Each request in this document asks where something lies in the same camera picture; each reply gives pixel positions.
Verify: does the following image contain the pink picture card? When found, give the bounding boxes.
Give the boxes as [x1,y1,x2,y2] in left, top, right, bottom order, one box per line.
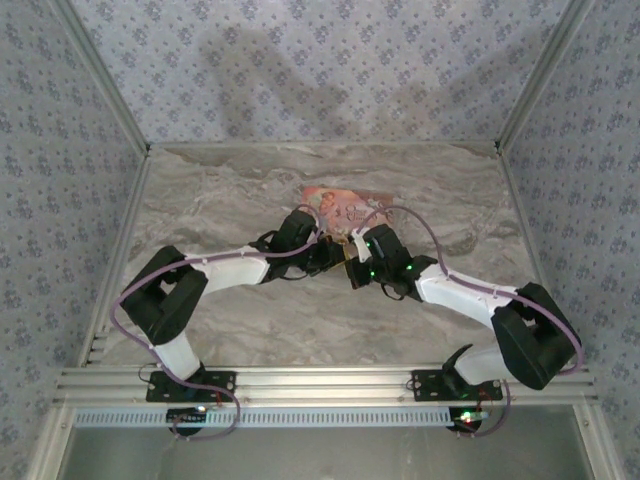
[301,185,397,237]

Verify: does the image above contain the black controller board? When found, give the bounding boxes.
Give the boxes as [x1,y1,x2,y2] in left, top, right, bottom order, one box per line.
[166,406,210,432]
[448,406,490,432]

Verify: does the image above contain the grey metal sheet panel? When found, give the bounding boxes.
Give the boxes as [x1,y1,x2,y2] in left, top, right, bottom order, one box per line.
[62,427,599,480]

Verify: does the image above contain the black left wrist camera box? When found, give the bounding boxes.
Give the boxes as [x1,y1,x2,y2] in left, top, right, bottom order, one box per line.
[274,209,321,255]

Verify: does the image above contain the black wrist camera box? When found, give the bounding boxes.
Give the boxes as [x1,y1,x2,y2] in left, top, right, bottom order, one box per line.
[274,209,321,255]
[360,223,409,266]

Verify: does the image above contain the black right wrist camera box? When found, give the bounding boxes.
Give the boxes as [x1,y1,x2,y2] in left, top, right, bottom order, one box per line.
[360,223,409,266]

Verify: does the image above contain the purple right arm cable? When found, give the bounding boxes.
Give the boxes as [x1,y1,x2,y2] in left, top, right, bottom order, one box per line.
[357,204,585,440]

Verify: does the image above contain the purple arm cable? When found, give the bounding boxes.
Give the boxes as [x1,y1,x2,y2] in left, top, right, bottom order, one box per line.
[109,202,327,444]
[357,204,585,440]

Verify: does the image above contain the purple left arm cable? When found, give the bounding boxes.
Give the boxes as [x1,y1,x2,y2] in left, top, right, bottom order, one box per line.
[109,202,327,444]

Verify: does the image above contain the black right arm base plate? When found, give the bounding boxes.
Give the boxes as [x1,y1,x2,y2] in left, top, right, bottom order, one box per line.
[410,367,504,404]

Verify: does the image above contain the aluminium rear rail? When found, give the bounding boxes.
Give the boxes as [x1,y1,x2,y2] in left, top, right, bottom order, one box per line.
[148,140,501,152]

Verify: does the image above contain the wide aluminium base rail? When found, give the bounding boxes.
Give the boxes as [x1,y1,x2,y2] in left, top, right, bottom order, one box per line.
[54,366,599,409]

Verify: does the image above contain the aluminium side rail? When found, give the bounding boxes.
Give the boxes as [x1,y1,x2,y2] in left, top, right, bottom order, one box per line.
[87,148,154,370]
[494,148,557,301]

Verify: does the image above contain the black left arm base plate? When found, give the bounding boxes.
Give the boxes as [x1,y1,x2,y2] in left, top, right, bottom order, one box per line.
[144,368,237,404]

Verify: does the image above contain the slotted grey cable duct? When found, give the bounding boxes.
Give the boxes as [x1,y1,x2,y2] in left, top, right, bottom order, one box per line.
[72,405,494,430]

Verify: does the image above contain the aluminium corner post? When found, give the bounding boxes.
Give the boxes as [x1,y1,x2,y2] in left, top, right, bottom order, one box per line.
[495,0,599,150]
[52,0,152,151]

